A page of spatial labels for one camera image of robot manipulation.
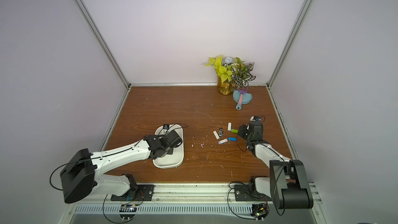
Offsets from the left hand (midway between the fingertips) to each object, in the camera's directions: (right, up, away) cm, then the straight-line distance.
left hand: (170, 146), depth 84 cm
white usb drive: (+35, +8, +13) cm, 39 cm away
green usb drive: (+38, +6, +12) cm, 41 cm away
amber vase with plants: (+36, +41, +8) cm, 55 cm away
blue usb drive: (+35, +2, +8) cm, 36 cm away
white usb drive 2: (+26, +4, +8) cm, 28 cm away
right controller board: (+45, -26, -14) cm, 53 cm away
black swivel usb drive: (+29, +5, +10) cm, 31 cm away
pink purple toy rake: (+48, +31, +31) cm, 65 cm away
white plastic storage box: (+3, -7, -2) cm, 8 cm away
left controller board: (-18, -28, -12) cm, 35 cm away
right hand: (+42, +11, +7) cm, 44 cm away
